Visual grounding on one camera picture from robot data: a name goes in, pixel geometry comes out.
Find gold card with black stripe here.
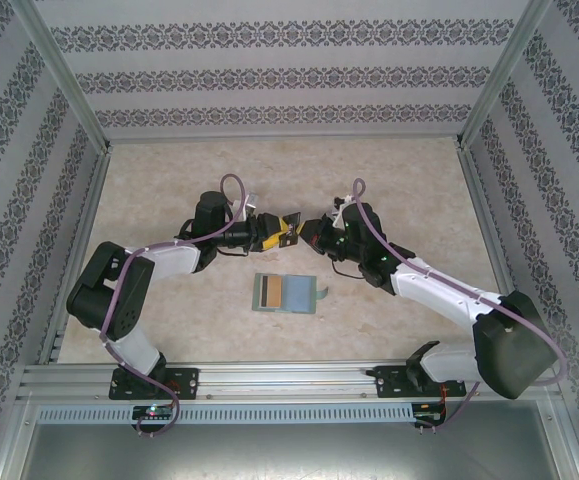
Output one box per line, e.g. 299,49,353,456
259,275,284,307

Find light blue card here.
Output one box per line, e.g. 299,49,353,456
285,275,317,311

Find green card holder wallet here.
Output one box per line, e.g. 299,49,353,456
251,271,332,316

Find small circuit board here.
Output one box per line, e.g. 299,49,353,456
132,404,175,422
413,401,449,425

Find grey metal sheet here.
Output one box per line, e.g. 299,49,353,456
16,422,579,480

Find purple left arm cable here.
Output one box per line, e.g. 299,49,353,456
101,173,250,437

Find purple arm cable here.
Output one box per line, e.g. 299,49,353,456
351,178,569,431
101,173,250,437

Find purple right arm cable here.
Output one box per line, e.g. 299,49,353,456
351,178,569,431

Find aluminium table side rail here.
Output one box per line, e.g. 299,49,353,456
36,144,115,365
456,142,539,360

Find aluminium mounting rail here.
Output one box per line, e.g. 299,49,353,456
16,360,556,401

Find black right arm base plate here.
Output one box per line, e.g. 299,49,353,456
374,364,466,400

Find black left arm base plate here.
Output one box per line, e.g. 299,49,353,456
110,367,201,401

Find slotted grey cable duct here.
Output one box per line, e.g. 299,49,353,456
36,403,416,424

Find aluminium frame post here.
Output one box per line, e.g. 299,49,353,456
456,0,553,151
8,0,114,154

